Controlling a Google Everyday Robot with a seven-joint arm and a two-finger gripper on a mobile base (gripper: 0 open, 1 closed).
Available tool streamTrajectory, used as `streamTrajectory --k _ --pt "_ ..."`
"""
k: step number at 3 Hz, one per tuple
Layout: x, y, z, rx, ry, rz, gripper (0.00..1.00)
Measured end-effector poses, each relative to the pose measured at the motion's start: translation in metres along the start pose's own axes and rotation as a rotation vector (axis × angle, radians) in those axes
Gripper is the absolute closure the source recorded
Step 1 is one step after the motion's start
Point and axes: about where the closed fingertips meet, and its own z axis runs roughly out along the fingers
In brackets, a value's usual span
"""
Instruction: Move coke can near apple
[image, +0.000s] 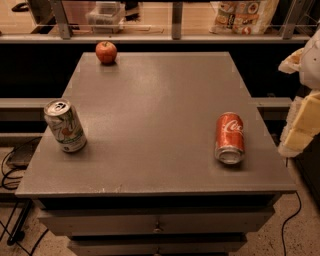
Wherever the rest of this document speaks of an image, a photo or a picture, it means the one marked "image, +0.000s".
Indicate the clear plastic container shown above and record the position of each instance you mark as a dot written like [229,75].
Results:
[105,17]

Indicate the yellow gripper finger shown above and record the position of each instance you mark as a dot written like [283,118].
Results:
[303,122]
[292,63]

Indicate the drawer with knob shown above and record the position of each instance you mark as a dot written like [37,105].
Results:
[154,221]
[140,249]

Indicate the red apple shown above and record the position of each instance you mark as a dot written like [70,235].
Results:
[106,52]

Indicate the upper drawer with knob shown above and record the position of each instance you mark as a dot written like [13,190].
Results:
[154,221]

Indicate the black stand leg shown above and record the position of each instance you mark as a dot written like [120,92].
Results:
[22,208]

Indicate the grey metal shelf rail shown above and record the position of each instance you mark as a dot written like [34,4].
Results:
[65,21]

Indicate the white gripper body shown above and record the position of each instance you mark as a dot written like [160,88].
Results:
[310,65]

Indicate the red coke can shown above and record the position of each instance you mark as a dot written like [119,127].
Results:
[229,139]

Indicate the white green soda can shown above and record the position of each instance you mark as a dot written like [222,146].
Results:
[63,121]

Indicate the grey drawer cabinet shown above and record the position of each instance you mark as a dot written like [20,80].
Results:
[150,122]

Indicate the colourful snack bag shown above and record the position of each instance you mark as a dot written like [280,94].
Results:
[249,17]

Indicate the lower drawer with knob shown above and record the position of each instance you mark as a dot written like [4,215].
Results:
[140,249]

